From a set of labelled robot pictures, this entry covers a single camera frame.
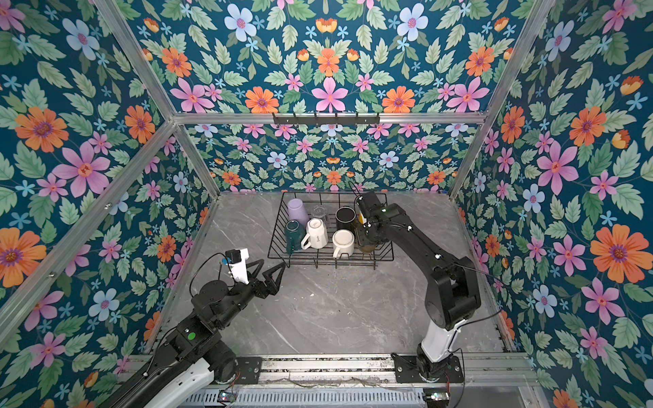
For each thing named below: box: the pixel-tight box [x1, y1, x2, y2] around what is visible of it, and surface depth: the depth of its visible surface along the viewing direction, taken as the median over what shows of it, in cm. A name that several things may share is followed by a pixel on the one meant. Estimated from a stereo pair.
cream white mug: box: [300, 217, 329, 250], surface depth 95 cm
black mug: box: [335, 205, 357, 232], surface depth 98 cm
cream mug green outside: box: [283, 219, 307, 255], surface depth 95 cm
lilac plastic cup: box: [286, 198, 311, 227], surface depth 98 cm
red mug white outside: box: [331, 228, 355, 260], surface depth 93 cm
